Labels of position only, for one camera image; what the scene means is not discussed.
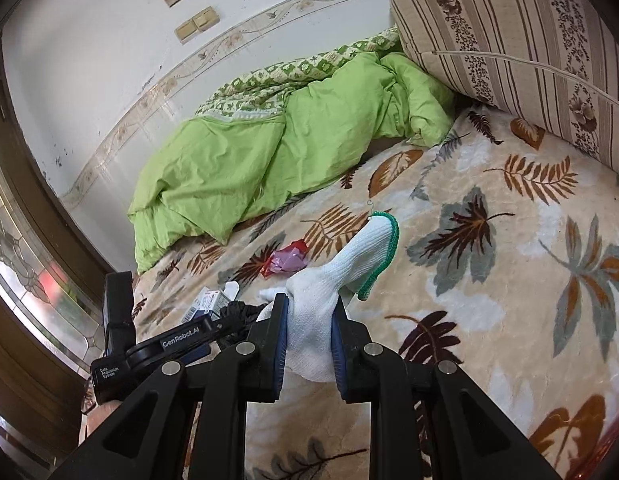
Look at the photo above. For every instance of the green duvet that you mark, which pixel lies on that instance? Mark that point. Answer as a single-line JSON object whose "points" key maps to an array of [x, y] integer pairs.
{"points": [[229, 160]]}

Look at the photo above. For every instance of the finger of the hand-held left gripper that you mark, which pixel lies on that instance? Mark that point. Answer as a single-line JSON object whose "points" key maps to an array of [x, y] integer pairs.
{"points": [[239, 317], [194, 352]]}

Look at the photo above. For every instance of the leaf-print fleece blanket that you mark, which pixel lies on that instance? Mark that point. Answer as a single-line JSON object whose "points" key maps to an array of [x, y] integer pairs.
{"points": [[489, 310]]}

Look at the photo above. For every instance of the stained glass wooden door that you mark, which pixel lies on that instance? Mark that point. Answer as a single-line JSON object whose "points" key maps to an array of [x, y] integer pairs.
{"points": [[19, 240]]}

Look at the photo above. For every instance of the red plastic basket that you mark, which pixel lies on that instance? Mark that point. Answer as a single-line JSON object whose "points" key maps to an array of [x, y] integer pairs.
{"points": [[612, 452]]}

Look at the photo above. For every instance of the beige wall switch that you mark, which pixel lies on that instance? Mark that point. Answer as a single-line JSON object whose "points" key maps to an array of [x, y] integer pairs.
{"points": [[197, 25]]}

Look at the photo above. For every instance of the white open carton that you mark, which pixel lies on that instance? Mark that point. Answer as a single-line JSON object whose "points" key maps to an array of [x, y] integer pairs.
{"points": [[204, 305]]}

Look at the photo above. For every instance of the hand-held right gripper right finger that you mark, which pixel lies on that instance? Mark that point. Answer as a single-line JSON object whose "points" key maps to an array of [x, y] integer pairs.
{"points": [[339, 360]]}

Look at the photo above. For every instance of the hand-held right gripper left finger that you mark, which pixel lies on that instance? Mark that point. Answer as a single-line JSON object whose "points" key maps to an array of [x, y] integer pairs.
{"points": [[279, 355]]}

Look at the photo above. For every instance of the striped floral pillow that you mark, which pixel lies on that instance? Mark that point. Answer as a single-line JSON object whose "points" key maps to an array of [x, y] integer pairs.
{"points": [[519, 45]]}

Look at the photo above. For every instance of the white knit glove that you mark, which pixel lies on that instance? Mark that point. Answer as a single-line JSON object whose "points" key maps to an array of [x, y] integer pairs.
{"points": [[314, 300]]}

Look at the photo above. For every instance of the red pink plastic wrapper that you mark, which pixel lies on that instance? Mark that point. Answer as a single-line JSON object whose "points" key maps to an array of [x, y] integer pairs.
{"points": [[284, 260]]}

